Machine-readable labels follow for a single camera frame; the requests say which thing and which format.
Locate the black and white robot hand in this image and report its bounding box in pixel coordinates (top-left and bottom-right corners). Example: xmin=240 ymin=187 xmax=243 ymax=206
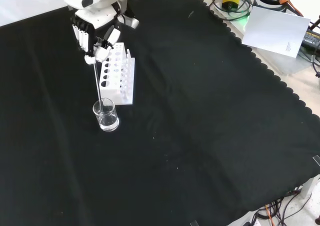
xmin=62 ymin=0 xmax=140 ymax=66

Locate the white test tube rack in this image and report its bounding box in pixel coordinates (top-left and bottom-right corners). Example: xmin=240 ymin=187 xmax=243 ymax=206
xmin=97 ymin=42 xmax=136 ymax=106

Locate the orange floor cable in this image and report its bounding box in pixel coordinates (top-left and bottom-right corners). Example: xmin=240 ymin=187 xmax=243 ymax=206
xmin=264 ymin=204 xmax=277 ymax=226

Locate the black power adapter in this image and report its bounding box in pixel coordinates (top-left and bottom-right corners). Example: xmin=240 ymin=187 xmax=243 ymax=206
xmin=300 ymin=28 xmax=320 ymax=50

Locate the white table leg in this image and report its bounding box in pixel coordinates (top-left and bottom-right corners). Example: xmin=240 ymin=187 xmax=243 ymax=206
xmin=299 ymin=174 xmax=320 ymax=199

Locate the black coiled cable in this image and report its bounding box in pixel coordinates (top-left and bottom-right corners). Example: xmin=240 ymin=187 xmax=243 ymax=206
xmin=209 ymin=0 xmax=258 ymax=21

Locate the black bench cloth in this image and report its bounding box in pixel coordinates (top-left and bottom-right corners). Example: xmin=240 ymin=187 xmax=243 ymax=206
xmin=0 ymin=0 xmax=320 ymax=226

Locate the pale white board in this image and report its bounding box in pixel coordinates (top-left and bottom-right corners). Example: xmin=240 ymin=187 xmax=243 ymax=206
xmin=241 ymin=5 xmax=312 ymax=59

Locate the clear glass rod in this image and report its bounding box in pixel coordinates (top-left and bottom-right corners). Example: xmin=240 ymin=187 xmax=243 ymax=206
xmin=92 ymin=60 xmax=106 ymax=117

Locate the clear glass beaker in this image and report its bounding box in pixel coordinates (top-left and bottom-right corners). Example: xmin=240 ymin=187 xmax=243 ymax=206
xmin=92 ymin=97 xmax=120 ymax=133

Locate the black floor cable bundle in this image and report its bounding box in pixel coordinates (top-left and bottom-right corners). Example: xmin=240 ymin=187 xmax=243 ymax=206
xmin=249 ymin=189 xmax=320 ymax=226

